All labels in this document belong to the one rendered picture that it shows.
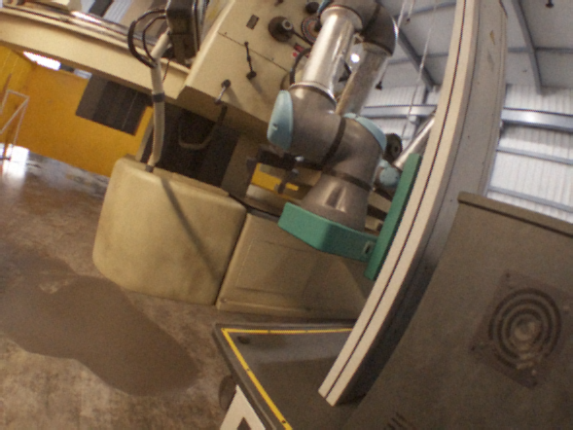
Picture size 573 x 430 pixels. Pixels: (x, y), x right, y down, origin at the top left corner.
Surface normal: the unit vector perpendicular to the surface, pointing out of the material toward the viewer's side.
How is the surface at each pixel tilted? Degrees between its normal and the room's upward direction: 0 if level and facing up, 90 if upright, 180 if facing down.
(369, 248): 90
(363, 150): 90
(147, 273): 90
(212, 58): 90
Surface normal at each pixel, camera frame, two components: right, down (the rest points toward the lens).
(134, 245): 0.19, 0.15
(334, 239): 0.51, 0.26
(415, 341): -0.78, -0.26
